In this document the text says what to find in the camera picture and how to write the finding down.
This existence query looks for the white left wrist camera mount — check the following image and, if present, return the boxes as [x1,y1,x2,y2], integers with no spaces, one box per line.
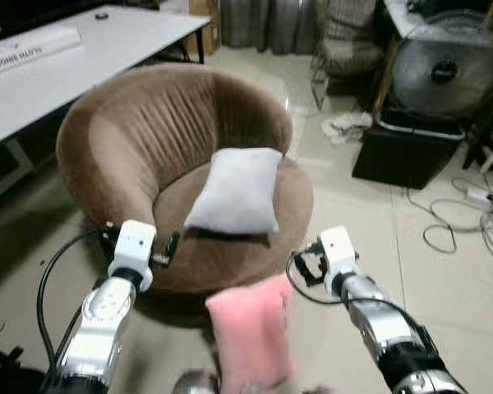
[108,220,158,290]

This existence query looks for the long white printed box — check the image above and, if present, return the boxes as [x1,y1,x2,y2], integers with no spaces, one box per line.
[0,27,82,79]

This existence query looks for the white table with black legs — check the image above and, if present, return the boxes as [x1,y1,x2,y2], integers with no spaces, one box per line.
[0,7,212,206]

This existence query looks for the black storage box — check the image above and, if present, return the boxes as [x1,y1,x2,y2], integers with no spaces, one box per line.
[352,113,466,190]

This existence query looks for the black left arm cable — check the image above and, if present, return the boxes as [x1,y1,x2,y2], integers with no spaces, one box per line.
[35,227,116,366]

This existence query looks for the brown cardboard box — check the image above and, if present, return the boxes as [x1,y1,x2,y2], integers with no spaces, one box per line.
[187,0,223,55]

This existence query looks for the tangled floor cables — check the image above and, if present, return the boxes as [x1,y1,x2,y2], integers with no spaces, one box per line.
[405,175,493,272]

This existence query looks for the light grey pillow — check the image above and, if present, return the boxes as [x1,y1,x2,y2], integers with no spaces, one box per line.
[183,148,284,236]

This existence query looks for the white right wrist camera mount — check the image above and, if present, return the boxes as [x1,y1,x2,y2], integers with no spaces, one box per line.
[317,227,361,284]

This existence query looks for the crumpled white cloth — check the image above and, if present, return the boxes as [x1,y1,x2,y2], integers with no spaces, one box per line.
[320,112,374,145]

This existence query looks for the large grey floor fan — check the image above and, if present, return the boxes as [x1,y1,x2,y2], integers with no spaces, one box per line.
[390,10,493,121]

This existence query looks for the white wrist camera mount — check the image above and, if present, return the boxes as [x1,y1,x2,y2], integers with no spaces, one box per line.
[108,220,158,290]
[317,227,361,284]

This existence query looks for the silver robot knee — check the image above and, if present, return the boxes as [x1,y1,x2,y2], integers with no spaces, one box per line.
[171,371,223,394]

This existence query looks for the plaid cushioned metal chair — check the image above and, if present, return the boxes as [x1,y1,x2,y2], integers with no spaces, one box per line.
[311,0,389,112]

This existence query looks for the grey curtain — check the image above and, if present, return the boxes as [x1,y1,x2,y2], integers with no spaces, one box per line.
[220,0,323,55]

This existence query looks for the cluttered white side table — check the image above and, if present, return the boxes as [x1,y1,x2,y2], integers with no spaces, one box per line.
[385,0,493,44]

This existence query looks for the pink fluffy pillow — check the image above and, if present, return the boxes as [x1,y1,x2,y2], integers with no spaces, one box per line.
[205,273,297,393]

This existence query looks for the brown round velvet armchair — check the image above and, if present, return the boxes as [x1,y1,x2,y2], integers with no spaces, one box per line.
[56,64,315,296]

